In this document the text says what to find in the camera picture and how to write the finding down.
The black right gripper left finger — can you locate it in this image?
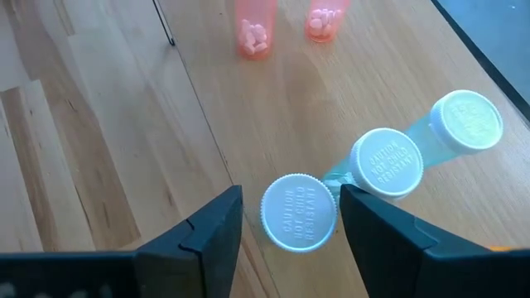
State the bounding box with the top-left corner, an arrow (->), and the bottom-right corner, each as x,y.
134,184 -> 244,298

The teal medicine bottle white cap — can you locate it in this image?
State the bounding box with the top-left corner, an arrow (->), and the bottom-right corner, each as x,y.
403,89 -> 505,169
259,173 -> 339,254
321,127 -> 425,199

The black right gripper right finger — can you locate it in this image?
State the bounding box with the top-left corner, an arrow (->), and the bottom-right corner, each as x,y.
339,184 -> 494,298

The wooden shelf black metal frame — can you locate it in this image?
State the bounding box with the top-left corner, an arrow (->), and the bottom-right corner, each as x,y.
152,0 -> 530,298

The red medicine bottle white cap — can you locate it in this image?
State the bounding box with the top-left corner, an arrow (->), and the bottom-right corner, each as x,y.
234,0 -> 279,61
304,0 -> 352,44

